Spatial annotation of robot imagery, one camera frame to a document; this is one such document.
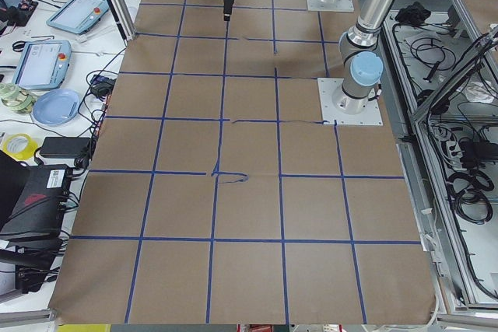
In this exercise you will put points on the light blue plate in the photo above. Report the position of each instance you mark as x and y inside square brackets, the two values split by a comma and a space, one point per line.
[56, 107]

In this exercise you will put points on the yellow tape roll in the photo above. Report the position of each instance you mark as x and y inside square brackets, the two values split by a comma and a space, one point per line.
[19, 146]

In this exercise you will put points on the brown paper table cover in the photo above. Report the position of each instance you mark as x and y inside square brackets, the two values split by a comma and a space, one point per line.
[217, 195]

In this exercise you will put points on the upper teach pendant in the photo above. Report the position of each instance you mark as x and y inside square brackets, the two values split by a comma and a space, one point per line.
[78, 16]

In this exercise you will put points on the teach pendant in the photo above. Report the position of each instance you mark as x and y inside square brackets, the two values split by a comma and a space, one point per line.
[43, 64]
[78, 16]

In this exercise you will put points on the black computer box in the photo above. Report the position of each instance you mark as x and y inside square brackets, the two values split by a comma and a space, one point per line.
[31, 199]

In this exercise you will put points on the black power adapter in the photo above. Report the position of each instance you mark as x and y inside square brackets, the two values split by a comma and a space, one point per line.
[64, 147]

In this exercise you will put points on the lower teach pendant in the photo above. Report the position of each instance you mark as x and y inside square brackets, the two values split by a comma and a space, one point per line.
[43, 64]

